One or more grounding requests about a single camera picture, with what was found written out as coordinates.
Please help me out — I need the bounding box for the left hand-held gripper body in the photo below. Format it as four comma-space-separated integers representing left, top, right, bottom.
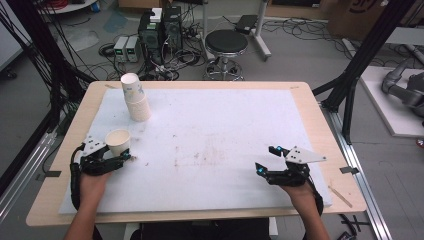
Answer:
79, 134, 126, 177

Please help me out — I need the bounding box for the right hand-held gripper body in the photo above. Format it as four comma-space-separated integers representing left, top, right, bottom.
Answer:
265, 145, 328, 188

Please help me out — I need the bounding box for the single white paper cup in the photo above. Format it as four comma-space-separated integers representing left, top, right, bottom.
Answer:
105, 128, 132, 158

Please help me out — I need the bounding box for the stack of white paper cups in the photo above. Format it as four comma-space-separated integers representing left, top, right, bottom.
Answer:
120, 72, 153, 123

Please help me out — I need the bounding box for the person's right hand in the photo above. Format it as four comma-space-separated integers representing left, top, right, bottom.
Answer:
279, 183, 317, 210

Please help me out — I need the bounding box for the person's left hand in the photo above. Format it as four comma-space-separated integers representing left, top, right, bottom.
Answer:
79, 170, 113, 208

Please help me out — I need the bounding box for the wooden stick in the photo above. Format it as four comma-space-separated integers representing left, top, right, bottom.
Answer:
327, 185, 354, 209

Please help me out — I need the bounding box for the white foam mat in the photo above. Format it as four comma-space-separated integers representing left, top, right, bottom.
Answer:
58, 87, 333, 215

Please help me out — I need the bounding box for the wooden table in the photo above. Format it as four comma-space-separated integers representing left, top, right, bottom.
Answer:
25, 80, 368, 228

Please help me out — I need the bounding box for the person's dark clothing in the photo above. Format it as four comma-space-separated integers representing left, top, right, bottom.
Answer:
129, 218, 270, 240

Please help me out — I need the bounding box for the grey power supply unit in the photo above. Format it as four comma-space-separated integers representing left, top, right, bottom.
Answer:
113, 35, 130, 63
125, 35, 141, 64

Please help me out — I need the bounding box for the white floor platform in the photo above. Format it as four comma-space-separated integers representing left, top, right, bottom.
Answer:
359, 65, 424, 139

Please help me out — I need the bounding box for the white desk leg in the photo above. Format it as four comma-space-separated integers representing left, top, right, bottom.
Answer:
253, 0, 273, 63

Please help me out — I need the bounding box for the black computer tower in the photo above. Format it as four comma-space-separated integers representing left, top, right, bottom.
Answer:
137, 11, 165, 65
162, 5, 184, 52

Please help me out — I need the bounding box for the black round stool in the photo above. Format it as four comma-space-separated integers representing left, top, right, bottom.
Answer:
203, 29, 250, 82

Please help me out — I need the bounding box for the black flat device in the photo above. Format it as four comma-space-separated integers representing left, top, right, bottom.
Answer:
234, 14, 260, 35

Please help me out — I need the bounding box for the small white box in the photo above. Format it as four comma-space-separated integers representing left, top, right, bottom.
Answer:
149, 7, 164, 24

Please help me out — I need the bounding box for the cardboard box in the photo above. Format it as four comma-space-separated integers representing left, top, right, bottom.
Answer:
327, 0, 424, 42

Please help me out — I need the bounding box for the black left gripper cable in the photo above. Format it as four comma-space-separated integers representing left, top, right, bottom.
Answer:
68, 143, 85, 212

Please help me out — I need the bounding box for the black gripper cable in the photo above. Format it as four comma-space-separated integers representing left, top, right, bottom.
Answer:
68, 143, 85, 212
305, 175, 325, 217

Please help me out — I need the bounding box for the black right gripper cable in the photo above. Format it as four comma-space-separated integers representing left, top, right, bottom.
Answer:
305, 175, 325, 217

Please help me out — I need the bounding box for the aluminium rail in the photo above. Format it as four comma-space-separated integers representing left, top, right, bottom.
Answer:
0, 130, 58, 223
320, 102, 394, 240

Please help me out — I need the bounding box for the black cable coil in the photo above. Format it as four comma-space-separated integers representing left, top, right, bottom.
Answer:
97, 42, 117, 58

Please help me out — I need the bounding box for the black metal frame stand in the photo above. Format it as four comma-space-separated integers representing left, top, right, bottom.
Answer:
312, 0, 408, 145
5, 0, 88, 134

